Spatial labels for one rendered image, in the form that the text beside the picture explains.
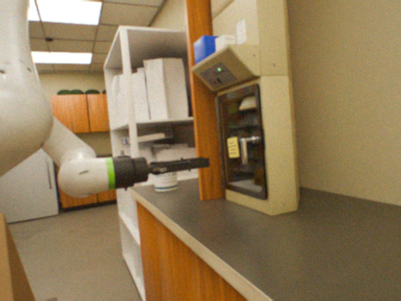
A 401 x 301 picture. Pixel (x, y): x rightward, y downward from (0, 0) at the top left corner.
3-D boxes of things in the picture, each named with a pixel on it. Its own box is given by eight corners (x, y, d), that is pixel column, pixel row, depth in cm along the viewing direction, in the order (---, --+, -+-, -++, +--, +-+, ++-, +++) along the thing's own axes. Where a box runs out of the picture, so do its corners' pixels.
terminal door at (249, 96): (225, 188, 127) (217, 95, 125) (267, 201, 99) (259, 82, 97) (224, 189, 126) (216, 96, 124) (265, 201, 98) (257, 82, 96)
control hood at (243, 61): (217, 91, 126) (215, 68, 125) (261, 75, 96) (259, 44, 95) (192, 92, 121) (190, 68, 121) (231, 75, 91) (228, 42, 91)
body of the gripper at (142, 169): (134, 158, 81) (166, 155, 85) (129, 157, 89) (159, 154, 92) (136, 185, 81) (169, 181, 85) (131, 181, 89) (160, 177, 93)
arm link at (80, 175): (59, 208, 74) (54, 169, 71) (60, 187, 85) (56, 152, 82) (116, 199, 80) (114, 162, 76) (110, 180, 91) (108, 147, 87)
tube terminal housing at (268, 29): (272, 190, 138) (260, 25, 134) (327, 203, 108) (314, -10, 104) (226, 199, 128) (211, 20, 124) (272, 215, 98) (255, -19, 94)
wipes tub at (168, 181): (174, 186, 172) (171, 160, 171) (181, 189, 160) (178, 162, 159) (152, 189, 167) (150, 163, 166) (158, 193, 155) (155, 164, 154)
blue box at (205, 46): (217, 66, 122) (215, 44, 121) (229, 59, 113) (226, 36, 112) (195, 66, 118) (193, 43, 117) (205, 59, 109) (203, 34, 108)
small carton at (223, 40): (227, 56, 108) (226, 40, 107) (236, 53, 103) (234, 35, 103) (216, 56, 105) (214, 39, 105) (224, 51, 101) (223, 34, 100)
